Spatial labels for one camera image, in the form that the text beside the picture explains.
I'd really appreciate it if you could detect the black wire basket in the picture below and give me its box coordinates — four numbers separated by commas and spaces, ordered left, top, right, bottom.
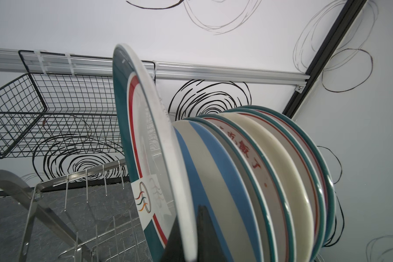
0, 50, 156, 159

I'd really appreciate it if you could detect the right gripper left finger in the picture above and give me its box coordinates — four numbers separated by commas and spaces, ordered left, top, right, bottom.
160, 218, 185, 262

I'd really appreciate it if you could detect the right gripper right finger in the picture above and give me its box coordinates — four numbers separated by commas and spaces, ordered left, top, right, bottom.
196, 205, 227, 262

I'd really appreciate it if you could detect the white plate flower outline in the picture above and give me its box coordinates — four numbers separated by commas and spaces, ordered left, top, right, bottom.
187, 116, 279, 262

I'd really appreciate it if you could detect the stainless steel dish rack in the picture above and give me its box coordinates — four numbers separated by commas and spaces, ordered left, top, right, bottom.
0, 159, 151, 262

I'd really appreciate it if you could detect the blue striped plate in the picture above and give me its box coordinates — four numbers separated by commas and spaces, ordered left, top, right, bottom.
173, 120, 264, 262

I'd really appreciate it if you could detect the cream floral plate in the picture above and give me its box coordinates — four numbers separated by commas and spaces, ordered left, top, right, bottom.
220, 112, 314, 262

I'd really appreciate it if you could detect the green rimmed white plate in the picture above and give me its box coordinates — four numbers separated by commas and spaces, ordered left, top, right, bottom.
112, 44, 198, 262

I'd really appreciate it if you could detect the red character plate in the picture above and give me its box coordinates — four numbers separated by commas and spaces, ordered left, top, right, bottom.
227, 107, 327, 262

